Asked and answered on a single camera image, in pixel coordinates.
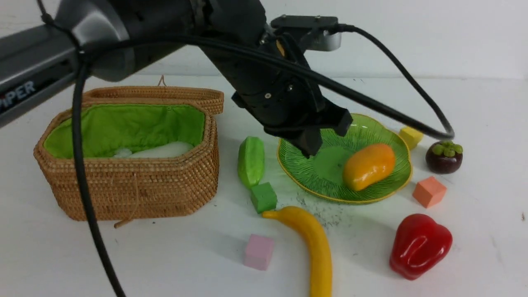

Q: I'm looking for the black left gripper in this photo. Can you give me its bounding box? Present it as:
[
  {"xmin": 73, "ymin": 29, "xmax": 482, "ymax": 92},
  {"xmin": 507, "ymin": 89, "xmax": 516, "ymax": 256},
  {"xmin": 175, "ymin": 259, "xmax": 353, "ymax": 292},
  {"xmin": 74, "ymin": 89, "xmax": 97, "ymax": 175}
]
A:
[{"xmin": 200, "ymin": 31, "xmax": 354, "ymax": 158}]

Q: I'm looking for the orange yellow mango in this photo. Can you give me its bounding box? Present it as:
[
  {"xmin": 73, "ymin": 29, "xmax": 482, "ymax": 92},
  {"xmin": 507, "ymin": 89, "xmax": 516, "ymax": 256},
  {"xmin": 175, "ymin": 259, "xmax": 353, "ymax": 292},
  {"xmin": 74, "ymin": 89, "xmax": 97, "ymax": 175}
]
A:
[{"xmin": 342, "ymin": 143, "xmax": 396, "ymax": 191}]

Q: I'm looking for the yellow banana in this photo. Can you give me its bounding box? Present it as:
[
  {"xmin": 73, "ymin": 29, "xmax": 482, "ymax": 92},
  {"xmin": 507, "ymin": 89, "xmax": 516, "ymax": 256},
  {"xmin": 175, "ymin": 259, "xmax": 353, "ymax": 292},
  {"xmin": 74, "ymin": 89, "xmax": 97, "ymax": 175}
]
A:
[{"xmin": 262, "ymin": 205, "xmax": 332, "ymax": 297}]

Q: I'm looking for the dark purple mangosteen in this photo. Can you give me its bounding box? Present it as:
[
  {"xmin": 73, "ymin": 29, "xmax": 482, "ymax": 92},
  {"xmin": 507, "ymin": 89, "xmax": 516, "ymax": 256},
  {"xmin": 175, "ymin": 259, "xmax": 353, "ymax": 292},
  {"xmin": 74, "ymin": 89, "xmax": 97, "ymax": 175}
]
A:
[{"xmin": 425, "ymin": 141, "xmax": 463, "ymax": 174}]

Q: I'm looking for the red bell pepper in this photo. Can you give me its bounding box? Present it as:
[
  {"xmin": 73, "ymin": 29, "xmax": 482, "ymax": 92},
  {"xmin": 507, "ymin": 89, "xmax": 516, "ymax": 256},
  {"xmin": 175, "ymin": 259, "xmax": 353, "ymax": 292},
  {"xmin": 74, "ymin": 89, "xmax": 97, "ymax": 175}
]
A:
[{"xmin": 389, "ymin": 214, "xmax": 453, "ymax": 280}]

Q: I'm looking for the white radish with green leaves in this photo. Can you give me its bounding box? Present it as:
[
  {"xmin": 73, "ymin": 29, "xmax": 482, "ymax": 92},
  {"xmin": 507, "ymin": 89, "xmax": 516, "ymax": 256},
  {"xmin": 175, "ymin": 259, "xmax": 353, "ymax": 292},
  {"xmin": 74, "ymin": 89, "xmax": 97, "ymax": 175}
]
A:
[{"xmin": 113, "ymin": 141, "xmax": 194, "ymax": 158}]

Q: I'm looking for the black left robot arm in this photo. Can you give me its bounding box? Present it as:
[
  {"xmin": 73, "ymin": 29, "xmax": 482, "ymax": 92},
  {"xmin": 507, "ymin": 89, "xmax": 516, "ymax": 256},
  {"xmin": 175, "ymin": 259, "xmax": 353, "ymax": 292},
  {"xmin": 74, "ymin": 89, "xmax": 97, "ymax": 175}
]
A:
[{"xmin": 1, "ymin": 0, "xmax": 352, "ymax": 156}]

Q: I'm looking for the green glass leaf plate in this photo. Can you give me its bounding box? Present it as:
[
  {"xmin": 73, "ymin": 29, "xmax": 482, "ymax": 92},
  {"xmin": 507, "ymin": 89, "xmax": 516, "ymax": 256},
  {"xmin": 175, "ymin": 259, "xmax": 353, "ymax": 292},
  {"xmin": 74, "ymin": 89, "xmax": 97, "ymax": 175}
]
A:
[{"xmin": 276, "ymin": 113, "xmax": 413, "ymax": 205}]

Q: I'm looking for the yellow foam cube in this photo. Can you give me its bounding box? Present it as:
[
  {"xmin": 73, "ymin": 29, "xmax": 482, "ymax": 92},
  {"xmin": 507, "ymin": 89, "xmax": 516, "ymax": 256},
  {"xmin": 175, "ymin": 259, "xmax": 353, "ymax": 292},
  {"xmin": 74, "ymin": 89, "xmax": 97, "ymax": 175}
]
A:
[{"xmin": 398, "ymin": 126, "xmax": 424, "ymax": 151}]

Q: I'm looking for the green foam cube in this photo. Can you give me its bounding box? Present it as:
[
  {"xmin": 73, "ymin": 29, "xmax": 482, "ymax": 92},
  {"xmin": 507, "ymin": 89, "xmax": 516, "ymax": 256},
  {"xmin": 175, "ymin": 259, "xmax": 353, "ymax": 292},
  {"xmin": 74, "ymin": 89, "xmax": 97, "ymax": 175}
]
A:
[{"xmin": 250, "ymin": 182, "xmax": 277, "ymax": 214}]

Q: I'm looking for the woven wicker basket lid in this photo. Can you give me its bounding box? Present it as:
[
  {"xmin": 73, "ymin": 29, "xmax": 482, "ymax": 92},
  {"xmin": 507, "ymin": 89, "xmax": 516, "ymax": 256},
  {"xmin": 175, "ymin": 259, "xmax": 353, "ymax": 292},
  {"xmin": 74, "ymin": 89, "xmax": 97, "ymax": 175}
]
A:
[{"xmin": 80, "ymin": 75, "xmax": 224, "ymax": 115}]

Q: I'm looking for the orange foam cube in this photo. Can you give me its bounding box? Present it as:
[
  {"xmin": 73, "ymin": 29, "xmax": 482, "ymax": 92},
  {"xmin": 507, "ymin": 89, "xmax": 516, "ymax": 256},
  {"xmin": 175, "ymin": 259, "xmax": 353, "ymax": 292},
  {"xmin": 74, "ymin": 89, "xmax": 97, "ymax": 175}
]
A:
[{"xmin": 412, "ymin": 176, "xmax": 447, "ymax": 208}]

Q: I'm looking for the pink foam cube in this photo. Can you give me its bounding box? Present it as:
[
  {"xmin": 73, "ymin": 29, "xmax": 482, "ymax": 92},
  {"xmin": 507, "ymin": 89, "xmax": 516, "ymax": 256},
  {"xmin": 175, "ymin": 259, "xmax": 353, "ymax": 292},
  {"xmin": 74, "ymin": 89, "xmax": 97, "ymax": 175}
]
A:
[{"xmin": 243, "ymin": 234, "xmax": 275, "ymax": 271}]

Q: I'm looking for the woven wicker basket green lining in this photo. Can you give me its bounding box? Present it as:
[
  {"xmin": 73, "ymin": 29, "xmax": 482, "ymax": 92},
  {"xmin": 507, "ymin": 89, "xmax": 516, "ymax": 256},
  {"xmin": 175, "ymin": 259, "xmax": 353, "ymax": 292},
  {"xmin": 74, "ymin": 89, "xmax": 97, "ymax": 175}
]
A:
[{"xmin": 33, "ymin": 107, "xmax": 219, "ymax": 221}]

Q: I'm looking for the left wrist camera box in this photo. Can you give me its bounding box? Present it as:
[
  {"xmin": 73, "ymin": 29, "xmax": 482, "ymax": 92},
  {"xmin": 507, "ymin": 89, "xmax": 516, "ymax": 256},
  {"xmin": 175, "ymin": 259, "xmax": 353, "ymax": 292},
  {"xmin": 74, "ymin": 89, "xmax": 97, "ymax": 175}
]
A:
[{"xmin": 270, "ymin": 15, "xmax": 342, "ymax": 52}]

